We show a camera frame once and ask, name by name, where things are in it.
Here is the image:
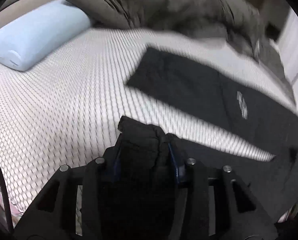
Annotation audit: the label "black pants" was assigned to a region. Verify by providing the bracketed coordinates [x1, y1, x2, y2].
[126, 48, 298, 221]

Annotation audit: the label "light blue bolster pillow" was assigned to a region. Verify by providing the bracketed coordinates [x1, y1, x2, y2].
[0, 0, 92, 72]

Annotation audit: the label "dark grey duvet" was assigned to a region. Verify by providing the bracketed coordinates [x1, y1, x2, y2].
[66, 0, 294, 99]

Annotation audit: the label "black cable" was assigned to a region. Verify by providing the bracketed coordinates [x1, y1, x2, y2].
[0, 142, 15, 233]

